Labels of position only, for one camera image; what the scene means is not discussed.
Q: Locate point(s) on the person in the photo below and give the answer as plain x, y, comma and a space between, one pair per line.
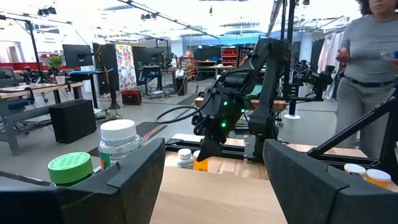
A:
367, 46

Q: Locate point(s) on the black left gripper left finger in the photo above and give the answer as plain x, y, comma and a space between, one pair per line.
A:
93, 202

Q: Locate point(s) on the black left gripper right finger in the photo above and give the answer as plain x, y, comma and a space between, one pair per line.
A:
326, 202

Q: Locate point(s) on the white plastic medicine bottle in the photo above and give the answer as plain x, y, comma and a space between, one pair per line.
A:
185, 157

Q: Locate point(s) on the colourful floral cloth panel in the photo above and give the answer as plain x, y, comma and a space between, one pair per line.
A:
126, 67

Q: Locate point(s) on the red tool case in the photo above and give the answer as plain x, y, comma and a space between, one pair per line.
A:
131, 97

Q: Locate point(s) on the wooden workbench with grey legs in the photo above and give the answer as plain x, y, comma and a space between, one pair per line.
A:
37, 87

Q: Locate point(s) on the green cap medicine bottle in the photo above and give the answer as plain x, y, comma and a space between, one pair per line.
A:
70, 168

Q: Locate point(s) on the black monitor on stand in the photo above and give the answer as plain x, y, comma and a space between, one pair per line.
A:
147, 56
77, 55

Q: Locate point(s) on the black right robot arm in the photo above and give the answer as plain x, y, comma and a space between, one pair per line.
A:
269, 81

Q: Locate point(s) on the red storage bins rack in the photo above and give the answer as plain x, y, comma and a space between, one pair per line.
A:
229, 56

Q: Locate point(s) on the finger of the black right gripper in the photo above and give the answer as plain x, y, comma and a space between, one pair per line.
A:
209, 149

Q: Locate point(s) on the large clear green-label bottle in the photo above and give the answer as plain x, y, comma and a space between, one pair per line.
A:
118, 133

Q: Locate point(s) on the black computer case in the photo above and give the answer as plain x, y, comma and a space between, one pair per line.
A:
73, 121

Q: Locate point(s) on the green potted plant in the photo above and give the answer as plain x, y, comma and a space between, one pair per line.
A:
55, 62

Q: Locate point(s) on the pale hanging garments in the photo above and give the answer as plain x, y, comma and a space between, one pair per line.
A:
329, 49

